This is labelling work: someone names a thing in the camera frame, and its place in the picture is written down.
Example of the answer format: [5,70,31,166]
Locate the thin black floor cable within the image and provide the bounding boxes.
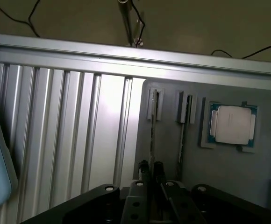
[211,39,271,59]
[0,5,41,38]

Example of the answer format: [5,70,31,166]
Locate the CPU with silver lid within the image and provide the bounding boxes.
[209,102,259,148]

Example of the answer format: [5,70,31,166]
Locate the gray parts rack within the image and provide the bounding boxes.
[132,78,271,212]

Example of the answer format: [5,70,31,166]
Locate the aluminium table edge rail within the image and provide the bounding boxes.
[0,32,271,89]

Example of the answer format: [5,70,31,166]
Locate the thin wire bundle on stand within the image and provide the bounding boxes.
[132,0,148,49]

